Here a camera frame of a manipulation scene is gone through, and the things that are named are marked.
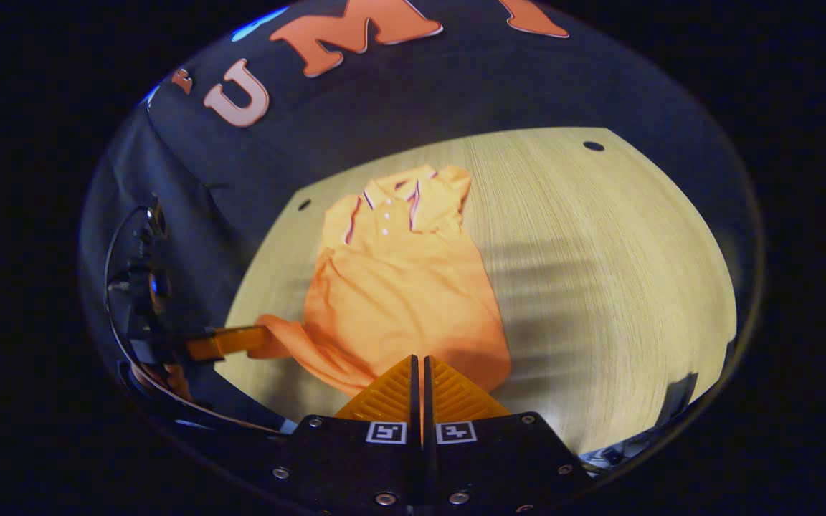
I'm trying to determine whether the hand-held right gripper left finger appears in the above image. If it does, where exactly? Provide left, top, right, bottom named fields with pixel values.
left=266, top=354, right=422, bottom=516

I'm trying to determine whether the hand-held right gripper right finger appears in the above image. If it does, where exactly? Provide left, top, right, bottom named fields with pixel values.
left=424, top=355, right=593, bottom=516

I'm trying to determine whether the orange T-shirt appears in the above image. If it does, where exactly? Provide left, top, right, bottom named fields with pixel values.
left=248, top=164, right=512, bottom=399

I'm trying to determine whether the black flat object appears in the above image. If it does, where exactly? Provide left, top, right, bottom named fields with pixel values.
left=657, top=371, right=699, bottom=432

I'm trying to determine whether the black backdrop cloth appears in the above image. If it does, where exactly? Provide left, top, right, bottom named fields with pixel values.
left=80, top=0, right=764, bottom=431

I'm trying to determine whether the left hand-held gripper cable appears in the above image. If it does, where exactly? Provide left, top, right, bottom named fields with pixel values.
left=103, top=206, right=285, bottom=435

